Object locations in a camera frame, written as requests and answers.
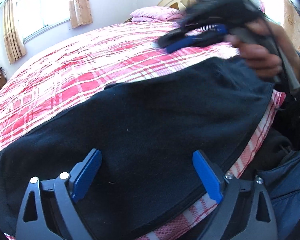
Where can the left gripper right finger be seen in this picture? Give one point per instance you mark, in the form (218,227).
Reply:
(244,209)

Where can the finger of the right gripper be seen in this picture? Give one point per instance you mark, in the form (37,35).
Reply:
(174,39)
(205,39)

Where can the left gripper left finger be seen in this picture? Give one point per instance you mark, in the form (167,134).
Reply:
(48,209)

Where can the black pants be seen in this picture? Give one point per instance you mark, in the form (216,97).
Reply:
(147,132)

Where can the person right hand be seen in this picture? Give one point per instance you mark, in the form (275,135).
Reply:
(258,58)

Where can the pink folded blanket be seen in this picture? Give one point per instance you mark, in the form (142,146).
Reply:
(156,14)

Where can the yellow side curtain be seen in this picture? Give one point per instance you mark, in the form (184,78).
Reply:
(291,23)

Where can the beige right curtain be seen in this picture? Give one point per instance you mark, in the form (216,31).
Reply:
(80,13)

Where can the beige curtain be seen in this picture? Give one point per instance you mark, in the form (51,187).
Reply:
(14,45)
(80,13)

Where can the red plaid bed cover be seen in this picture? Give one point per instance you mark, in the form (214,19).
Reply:
(73,70)

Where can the beige left curtain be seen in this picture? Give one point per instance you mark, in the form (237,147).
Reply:
(14,45)

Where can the window with metal frame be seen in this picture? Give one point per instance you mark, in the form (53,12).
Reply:
(33,17)

